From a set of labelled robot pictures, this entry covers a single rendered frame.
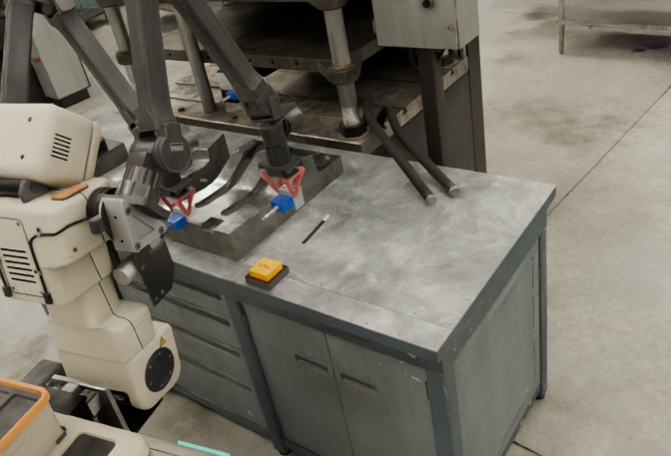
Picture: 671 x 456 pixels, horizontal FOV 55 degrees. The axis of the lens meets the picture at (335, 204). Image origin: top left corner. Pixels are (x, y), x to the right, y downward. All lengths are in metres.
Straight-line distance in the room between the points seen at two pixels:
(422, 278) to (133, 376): 0.69
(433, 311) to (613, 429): 0.99
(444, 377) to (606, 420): 0.92
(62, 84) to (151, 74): 4.75
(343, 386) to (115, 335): 0.62
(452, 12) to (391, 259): 0.82
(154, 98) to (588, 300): 1.91
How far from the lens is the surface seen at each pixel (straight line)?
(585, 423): 2.30
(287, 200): 1.65
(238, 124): 2.61
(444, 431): 1.64
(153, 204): 1.27
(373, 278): 1.57
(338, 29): 2.16
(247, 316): 1.86
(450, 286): 1.52
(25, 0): 1.74
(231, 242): 1.71
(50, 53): 6.01
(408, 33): 2.16
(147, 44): 1.35
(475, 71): 2.99
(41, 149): 1.32
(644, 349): 2.55
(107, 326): 1.51
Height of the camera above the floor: 1.76
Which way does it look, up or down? 31 degrees down
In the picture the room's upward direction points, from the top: 11 degrees counter-clockwise
